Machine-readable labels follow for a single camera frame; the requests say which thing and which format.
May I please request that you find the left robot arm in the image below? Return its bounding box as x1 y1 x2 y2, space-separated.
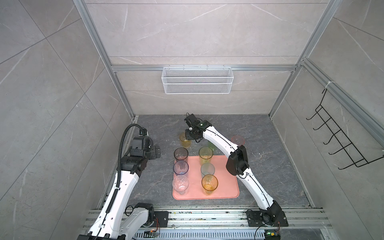
78 135 161 240

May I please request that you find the amber tall glass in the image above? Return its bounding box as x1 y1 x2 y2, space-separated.
202 175 219 195

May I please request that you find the black wire hook rack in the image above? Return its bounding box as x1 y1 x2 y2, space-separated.
306 89 384 170

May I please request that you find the blue tall glass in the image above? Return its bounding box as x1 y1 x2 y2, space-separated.
173 161 189 176

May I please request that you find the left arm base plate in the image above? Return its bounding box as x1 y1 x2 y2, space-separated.
143 211 169 228

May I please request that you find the green short glass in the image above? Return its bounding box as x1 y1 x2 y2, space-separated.
208 141 217 152

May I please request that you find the pink short glass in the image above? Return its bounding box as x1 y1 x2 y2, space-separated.
231 135 246 146

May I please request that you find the clear short glass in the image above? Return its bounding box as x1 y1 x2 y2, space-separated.
173 175 189 195

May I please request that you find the green tall glass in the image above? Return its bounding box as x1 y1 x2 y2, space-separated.
199 147 213 165

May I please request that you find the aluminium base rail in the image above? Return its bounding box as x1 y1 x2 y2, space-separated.
83 206 338 240

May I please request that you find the teal tall glass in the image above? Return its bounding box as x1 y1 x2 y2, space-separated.
201 163 215 178

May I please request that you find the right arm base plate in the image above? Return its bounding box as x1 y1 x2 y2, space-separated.
245 210 289 227

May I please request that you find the yellow short glass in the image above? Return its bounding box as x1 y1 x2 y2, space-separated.
179 133 191 148

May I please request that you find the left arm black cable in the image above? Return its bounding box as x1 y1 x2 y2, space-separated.
115 123 148 188

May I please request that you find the white wire mesh basket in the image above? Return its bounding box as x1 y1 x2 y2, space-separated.
162 67 234 95

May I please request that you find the pink plastic tray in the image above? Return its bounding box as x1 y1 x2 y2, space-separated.
173 155 240 200

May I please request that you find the dark grey tall glass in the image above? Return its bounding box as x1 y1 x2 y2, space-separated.
174 147 189 162

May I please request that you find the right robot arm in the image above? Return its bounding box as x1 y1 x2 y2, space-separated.
184 113 288 227

